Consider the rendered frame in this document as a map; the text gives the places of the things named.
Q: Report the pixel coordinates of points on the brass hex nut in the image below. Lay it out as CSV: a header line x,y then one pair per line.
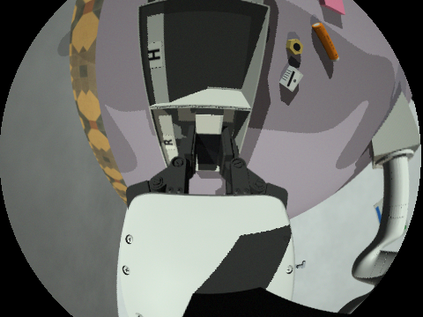
x,y
294,46

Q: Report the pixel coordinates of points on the orange aa battery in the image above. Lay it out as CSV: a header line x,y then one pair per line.
x,y
326,41

